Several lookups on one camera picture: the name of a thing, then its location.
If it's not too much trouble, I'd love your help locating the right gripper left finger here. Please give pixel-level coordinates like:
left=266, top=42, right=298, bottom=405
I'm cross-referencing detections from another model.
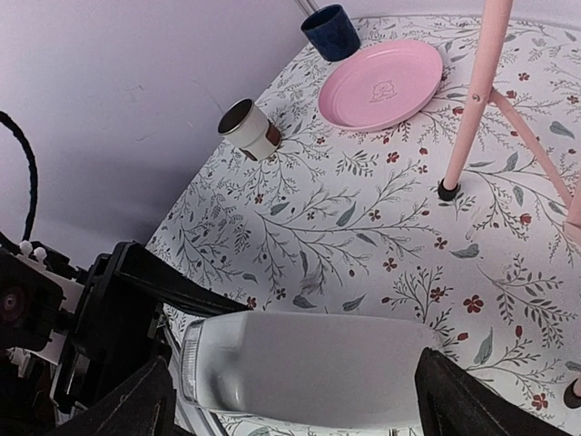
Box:
left=54, top=357, right=176, bottom=436

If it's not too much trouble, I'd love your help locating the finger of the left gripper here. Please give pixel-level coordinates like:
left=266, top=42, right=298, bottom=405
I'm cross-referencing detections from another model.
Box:
left=113, top=242, right=250, bottom=318

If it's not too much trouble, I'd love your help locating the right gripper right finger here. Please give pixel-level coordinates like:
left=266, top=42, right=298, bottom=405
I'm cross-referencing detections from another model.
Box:
left=415, top=348, right=565, bottom=436

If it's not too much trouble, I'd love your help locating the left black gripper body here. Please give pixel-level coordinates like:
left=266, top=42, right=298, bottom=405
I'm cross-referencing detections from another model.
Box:
left=1, top=243, right=172, bottom=413

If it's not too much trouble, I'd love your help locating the white metronome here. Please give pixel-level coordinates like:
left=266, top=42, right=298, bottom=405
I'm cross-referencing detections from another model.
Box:
left=180, top=312, right=441, bottom=431

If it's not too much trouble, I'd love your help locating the pink music stand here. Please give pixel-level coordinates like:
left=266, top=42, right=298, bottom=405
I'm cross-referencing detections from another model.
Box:
left=437, top=0, right=581, bottom=410

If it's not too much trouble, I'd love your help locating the small brown white jar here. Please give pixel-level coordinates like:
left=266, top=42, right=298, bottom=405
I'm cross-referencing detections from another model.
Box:
left=217, top=98, right=281, bottom=162

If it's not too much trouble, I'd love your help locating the dark blue cup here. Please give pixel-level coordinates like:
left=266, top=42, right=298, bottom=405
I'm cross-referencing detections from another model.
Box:
left=300, top=5, right=361, bottom=63

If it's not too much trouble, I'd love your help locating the pink plate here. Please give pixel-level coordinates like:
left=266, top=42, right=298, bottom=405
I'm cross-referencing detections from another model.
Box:
left=318, top=40, right=443, bottom=133

